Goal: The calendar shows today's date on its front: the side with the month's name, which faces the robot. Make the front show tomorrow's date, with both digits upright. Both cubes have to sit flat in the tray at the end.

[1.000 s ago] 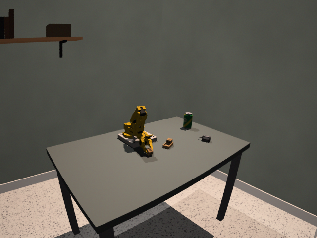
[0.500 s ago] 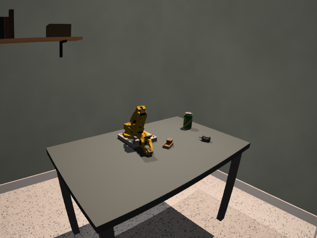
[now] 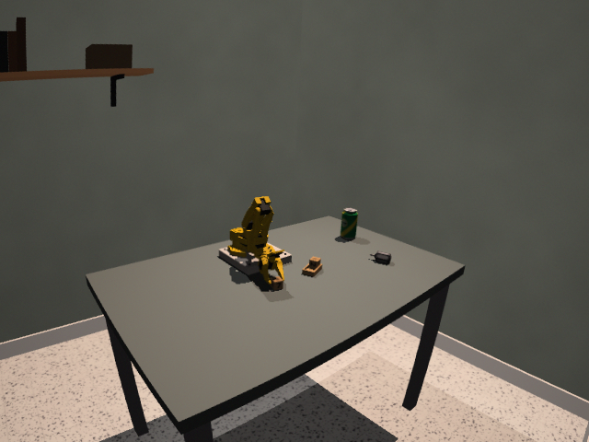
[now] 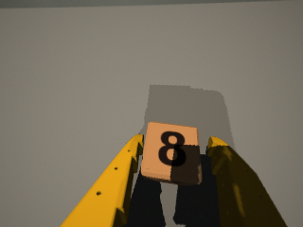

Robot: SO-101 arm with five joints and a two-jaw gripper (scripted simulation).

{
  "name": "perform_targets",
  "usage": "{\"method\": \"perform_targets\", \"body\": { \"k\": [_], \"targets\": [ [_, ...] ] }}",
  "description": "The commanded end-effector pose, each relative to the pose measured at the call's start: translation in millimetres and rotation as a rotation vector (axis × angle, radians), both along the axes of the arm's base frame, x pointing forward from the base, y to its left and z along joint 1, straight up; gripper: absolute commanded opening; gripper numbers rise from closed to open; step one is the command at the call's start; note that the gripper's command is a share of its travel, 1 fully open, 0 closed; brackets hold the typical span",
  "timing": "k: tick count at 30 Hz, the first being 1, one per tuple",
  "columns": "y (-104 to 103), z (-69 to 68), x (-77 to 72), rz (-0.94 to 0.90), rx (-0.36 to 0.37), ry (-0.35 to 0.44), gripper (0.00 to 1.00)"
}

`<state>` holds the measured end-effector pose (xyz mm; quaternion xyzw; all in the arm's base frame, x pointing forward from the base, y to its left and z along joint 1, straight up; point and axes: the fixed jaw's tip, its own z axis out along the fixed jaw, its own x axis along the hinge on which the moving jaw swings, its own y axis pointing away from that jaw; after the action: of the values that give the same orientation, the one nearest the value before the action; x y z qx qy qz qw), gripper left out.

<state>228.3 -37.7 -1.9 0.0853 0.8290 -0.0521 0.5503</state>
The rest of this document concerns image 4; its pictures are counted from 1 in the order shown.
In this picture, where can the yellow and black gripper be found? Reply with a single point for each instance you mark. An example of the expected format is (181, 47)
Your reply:
(243, 200)

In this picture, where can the brown number cube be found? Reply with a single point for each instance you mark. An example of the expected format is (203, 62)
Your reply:
(171, 154)

